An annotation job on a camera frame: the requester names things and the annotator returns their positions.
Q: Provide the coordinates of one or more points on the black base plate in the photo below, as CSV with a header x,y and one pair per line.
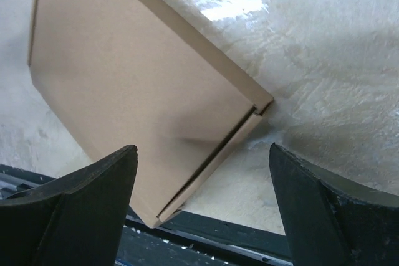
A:
x,y
192,239

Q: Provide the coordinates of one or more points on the brown cardboard box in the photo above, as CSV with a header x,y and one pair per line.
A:
x,y
118,72

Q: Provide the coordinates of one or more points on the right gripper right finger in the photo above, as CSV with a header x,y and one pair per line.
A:
x,y
331,220

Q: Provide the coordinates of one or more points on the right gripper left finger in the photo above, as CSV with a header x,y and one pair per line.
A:
x,y
77,219

